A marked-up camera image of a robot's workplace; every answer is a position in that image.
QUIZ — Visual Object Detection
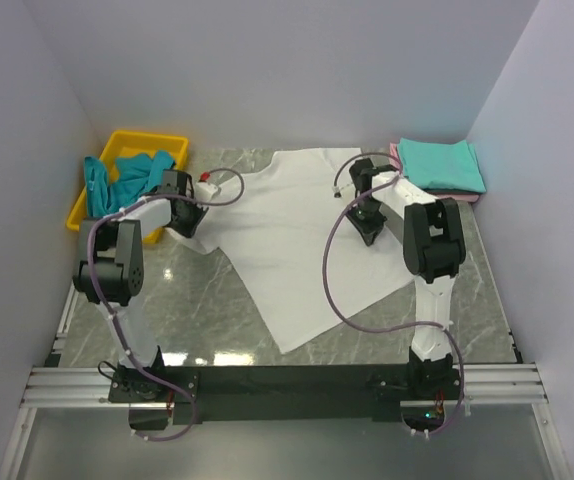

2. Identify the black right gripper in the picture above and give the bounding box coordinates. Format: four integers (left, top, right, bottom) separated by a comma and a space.
343, 198, 388, 246

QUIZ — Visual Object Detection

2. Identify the white t shirt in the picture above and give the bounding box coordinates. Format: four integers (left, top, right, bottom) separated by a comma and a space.
160, 149, 415, 364

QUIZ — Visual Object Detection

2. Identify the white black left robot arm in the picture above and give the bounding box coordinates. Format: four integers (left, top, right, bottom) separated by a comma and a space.
73, 170, 219, 402

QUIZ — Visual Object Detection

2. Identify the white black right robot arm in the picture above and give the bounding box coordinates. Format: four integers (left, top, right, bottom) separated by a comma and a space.
345, 154, 466, 399

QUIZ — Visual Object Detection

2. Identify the teal crumpled t shirt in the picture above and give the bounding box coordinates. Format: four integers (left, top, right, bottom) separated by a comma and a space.
83, 151, 175, 218

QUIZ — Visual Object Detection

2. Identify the turquoise folded t shirt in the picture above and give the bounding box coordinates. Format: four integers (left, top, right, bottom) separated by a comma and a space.
397, 138, 486, 194

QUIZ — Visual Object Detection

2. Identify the yellow plastic bin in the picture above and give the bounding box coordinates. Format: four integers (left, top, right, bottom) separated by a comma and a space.
65, 130, 190, 245

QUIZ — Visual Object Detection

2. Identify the pink folded t shirt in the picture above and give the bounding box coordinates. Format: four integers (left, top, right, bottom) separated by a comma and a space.
390, 143, 480, 204

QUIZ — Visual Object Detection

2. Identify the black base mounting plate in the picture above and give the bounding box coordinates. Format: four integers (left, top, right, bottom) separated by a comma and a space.
108, 364, 462, 425

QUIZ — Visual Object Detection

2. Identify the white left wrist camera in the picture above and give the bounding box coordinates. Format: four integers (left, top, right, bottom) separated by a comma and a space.
193, 172, 221, 201

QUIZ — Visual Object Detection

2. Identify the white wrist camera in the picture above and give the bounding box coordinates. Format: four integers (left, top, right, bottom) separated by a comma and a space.
193, 172, 221, 201
332, 181, 354, 198

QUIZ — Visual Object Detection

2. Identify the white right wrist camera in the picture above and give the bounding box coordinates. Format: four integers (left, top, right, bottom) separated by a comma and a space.
332, 181, 354, 198

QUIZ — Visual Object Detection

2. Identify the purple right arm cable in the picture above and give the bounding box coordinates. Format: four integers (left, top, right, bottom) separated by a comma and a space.
321, 152, 467, 437

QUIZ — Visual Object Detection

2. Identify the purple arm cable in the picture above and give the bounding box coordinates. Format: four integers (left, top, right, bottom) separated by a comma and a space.
321, 152, 467, 437
86, 169, 246, 444

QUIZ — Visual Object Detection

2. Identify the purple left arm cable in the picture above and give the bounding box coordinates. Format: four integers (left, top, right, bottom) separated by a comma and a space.
86, 169, 246, 444

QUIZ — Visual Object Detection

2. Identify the aluminium rail frame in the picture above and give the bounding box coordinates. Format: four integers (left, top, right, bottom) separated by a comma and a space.
0, 289, 574, 480

